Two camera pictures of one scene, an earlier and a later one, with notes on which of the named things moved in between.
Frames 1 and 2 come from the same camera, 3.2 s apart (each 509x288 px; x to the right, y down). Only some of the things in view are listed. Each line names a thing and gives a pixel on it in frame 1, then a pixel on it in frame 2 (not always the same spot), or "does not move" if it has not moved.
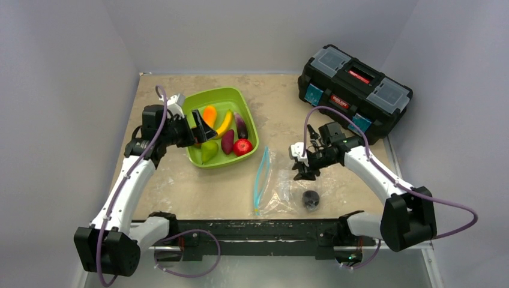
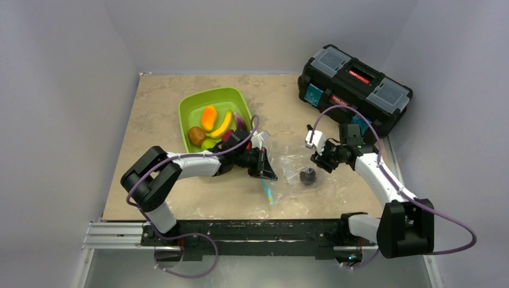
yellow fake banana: (224, 126) does not move
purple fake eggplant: (241, 126) does not move
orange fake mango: (210, 115) does not move
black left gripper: (203, 131) → (262, 168)
